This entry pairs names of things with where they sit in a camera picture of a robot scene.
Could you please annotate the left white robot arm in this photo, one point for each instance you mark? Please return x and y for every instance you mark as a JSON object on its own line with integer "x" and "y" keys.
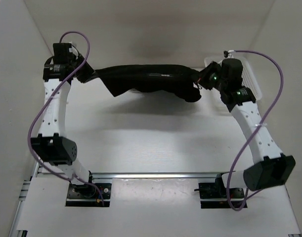
{"x": 51, "y": 143}

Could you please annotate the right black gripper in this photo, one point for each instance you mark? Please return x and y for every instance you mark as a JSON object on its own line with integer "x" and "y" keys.
{"x": 205, "y": 72}

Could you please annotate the aluminium rail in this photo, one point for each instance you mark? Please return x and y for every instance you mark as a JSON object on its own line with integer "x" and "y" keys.
{"x": 14, "y": 231}
{"x": 155, "y": 175}

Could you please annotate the aluminium left rail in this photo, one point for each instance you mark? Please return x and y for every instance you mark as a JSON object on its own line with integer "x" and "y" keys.
{"x": 14, "y": 231}

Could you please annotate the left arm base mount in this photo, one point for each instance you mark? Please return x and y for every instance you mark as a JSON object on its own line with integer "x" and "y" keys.
{"x": 89, "y": 196}

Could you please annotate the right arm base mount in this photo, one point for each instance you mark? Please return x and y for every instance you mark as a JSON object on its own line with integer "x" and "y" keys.
{"x": 212, "y": 192}

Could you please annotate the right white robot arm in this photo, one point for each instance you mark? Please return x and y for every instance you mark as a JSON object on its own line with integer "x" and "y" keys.
{"x": 271, "y": 167}

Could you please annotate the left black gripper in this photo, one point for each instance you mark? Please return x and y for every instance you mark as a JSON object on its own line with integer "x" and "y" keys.
{"x": 89, "y": 72}

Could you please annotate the black shorts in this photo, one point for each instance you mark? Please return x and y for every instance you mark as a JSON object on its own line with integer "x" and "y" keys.
{"x": 175, "y": 79}

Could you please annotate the aluminium front rail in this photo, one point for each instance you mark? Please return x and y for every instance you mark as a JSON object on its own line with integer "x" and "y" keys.
{"x": 155, "y": 175}

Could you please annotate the white plastic mesh basket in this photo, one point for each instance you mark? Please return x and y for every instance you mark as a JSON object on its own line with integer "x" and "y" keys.
{"x": 249, "y": 79}

